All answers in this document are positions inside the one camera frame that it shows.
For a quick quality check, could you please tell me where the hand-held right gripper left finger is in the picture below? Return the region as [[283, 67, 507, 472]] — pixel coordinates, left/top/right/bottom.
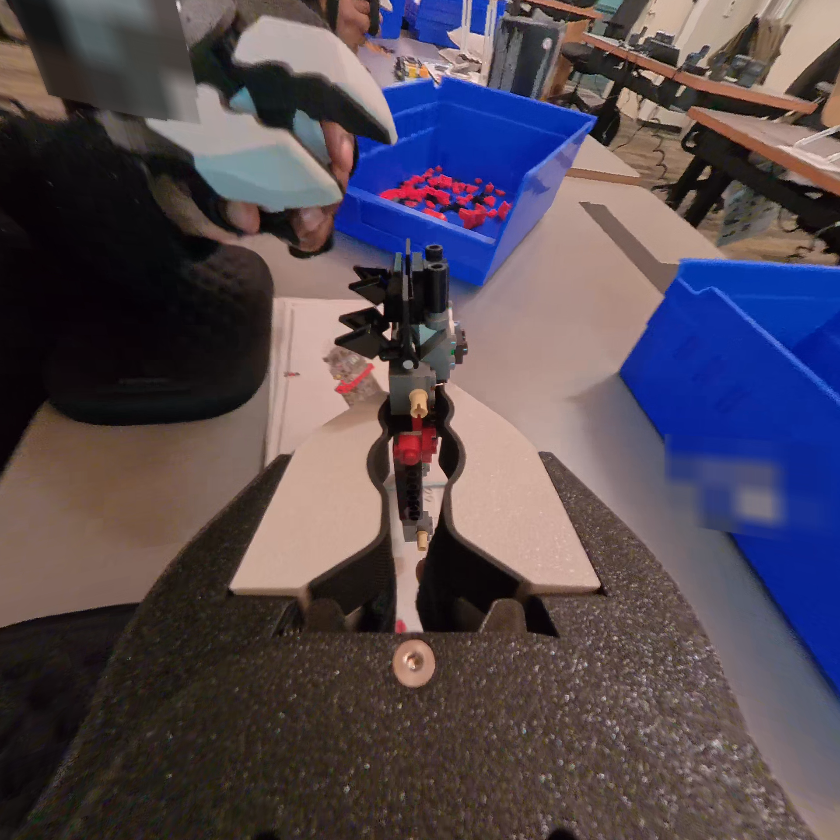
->
[[228, 394, 396, 598]]

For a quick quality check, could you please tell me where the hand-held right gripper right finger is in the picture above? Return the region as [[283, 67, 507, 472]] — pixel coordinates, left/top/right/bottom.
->
[[441, 385, 603, 597]]

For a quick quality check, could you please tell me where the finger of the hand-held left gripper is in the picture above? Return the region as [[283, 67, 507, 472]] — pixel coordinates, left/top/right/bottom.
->
[[231, 15, 399, 147], [146, 85, 347, 212]]

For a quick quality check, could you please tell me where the lego car chassis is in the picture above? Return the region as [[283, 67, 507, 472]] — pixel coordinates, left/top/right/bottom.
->
[[335, 239, 472, 552]]

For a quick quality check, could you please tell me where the small black lego piece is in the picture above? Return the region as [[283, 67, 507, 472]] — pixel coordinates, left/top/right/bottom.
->
[[390, 239, 452, 322]]

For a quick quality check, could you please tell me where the pile of red lego bricks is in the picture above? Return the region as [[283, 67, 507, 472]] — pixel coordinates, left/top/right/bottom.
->
[[379, 167, 514, 231]]

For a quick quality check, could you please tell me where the person's left hand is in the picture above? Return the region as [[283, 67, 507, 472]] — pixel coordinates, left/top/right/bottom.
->
[[222, 123, 360, 258]]

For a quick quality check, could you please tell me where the white instruction booklet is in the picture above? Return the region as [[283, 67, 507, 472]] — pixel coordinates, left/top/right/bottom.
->
[[264, 298, 454, 634]]

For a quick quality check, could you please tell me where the small blue bin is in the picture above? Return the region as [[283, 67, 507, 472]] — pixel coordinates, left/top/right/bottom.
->
[[379, 0, 506, 48]]

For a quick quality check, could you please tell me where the blue bin holding red bricks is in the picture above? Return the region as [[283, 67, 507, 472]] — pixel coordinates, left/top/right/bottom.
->
[[333, 77, 598, 287]]

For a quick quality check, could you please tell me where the black cardboard box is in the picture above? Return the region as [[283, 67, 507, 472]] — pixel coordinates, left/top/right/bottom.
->
[[489, 13, 567, 102]]

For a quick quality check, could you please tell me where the blue bin with black divider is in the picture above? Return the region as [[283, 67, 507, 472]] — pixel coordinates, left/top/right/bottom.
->
[[619, 258, 840, 697]]

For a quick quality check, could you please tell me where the person's black clothing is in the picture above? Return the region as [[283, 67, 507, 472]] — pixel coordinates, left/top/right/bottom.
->
[[0, 602, 140, 840]]

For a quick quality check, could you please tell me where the wooden edged office desk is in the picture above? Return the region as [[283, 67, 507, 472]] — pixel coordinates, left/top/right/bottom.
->
[[581, 29, 820, 152], [663, 105, 840, 263]]

